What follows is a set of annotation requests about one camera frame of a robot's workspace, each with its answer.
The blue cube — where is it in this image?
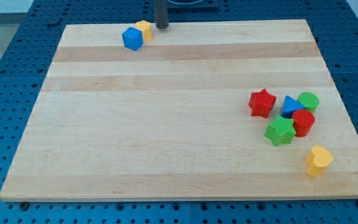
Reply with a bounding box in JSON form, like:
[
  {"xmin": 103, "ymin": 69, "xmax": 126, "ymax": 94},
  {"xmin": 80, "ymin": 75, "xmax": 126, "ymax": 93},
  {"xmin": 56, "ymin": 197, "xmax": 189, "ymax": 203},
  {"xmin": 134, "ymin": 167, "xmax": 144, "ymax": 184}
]
[{"xmin": 122, "ymin": 27, "xmax": 144, "ymax": 51}]

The yellow hexagon block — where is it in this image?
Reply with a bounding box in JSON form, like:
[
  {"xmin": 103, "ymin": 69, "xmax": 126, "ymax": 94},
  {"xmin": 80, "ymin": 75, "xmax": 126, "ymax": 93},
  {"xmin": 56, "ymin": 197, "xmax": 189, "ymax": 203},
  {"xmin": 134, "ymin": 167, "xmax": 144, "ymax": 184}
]
[{"xmin": 135, "ymin": 20, "xmax": 152, "ymax": 42}]

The wooden board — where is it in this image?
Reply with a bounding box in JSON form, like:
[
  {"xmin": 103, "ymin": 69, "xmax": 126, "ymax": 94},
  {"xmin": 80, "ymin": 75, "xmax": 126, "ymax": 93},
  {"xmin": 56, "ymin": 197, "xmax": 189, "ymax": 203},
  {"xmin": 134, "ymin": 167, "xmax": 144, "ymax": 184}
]
[{"xmin": 0, "ymin": 19, "xmax": 358, "ymax": 202}]

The red star block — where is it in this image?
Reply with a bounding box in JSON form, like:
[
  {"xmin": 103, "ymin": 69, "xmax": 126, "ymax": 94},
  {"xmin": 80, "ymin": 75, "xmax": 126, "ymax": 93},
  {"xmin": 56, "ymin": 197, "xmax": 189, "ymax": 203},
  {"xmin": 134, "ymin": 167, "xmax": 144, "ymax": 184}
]
[{"xmin": 249, "ymin": 89, "xmax": 277, "ymax": 119}]

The green star block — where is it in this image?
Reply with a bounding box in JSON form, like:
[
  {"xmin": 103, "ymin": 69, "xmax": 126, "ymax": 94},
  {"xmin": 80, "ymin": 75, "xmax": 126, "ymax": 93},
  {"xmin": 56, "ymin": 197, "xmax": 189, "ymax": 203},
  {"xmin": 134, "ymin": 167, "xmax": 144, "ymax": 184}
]
[{"xmin": 264, "ymin": 115, "xmax": 296, "ymax": 147}]

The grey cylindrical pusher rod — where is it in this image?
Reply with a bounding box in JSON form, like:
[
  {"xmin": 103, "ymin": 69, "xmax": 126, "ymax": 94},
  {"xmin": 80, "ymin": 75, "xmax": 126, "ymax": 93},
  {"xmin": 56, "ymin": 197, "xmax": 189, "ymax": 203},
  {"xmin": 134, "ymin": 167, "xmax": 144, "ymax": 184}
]
[{"xmin": 154, "ymin": 0, "xmax": 169, "ymax": 29}]

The blue triangle block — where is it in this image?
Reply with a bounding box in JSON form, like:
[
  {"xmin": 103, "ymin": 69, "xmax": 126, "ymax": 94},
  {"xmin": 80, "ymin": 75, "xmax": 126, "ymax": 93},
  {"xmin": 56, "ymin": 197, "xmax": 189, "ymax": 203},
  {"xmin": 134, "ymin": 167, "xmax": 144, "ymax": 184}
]
[{"xmin": 280, "ymin": 96, "xmax": 305, "ymax": 118}]

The red cylinder block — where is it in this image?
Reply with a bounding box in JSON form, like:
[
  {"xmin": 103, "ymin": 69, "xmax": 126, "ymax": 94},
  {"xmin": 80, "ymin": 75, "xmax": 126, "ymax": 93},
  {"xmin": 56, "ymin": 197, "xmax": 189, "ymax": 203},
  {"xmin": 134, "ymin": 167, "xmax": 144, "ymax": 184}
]
[{"xmin": 291, "ymin": 109, "xmax": 315, "ymax": 137}]

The green cylinder block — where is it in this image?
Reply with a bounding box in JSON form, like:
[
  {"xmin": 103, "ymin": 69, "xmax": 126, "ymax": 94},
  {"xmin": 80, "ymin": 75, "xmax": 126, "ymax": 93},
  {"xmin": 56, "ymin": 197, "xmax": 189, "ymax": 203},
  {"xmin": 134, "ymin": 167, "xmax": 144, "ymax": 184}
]
[{"xmin": 297, "ymin": 92, "xmax": 319, "ymax": 113}]

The yellow heart block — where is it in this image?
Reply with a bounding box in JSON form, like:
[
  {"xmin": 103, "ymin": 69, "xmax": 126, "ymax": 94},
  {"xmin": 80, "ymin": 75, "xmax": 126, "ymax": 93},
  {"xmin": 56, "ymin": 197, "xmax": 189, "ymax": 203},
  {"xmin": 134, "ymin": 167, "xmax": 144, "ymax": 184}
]
[{"xmin": 305, "ymin": 145, "xmax": 334, "ymax": 177}]

